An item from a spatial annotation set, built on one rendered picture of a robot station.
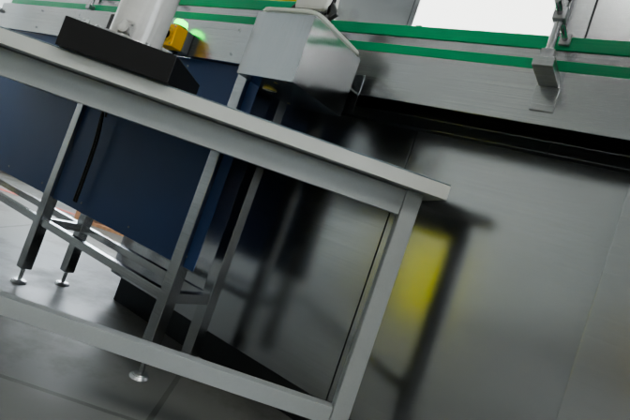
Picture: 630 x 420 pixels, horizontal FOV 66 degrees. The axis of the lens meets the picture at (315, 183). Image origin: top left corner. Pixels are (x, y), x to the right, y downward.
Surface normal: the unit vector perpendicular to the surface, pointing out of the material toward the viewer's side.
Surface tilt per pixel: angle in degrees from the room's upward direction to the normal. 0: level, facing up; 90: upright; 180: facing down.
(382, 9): 90
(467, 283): 90
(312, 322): 90
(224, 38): 90
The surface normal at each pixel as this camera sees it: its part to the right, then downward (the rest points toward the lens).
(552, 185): -0.51, -0.22
